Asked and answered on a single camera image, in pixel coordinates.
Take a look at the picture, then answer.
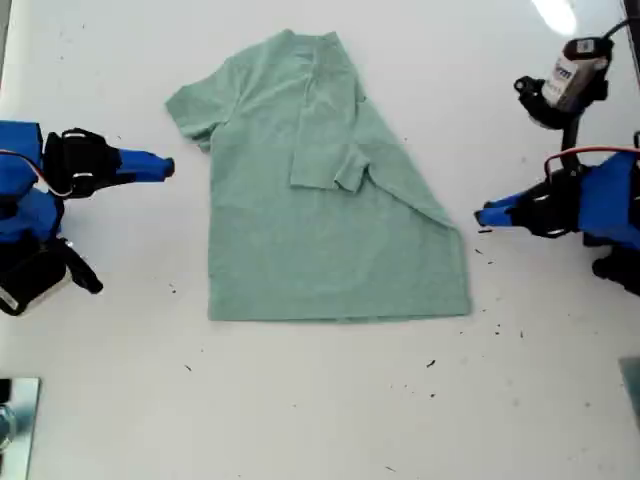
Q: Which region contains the green t shirt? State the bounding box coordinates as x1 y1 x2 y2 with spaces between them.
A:
164 28 473 324

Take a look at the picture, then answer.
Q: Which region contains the shiny steel plate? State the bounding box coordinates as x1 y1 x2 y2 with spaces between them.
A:
0 377 41 480

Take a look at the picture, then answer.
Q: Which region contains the red white servo wire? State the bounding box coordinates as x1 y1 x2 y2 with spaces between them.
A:
543 144 640 182
0 149 91 199

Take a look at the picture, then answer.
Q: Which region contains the black camera stalk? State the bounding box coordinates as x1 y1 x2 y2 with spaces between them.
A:
558 114 585 174

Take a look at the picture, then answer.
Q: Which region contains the black camera box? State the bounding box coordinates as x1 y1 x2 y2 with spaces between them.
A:
0 238 105 317
513 35 615 132

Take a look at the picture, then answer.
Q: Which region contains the black camera cable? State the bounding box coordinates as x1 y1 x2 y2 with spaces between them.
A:
602 18 640 41

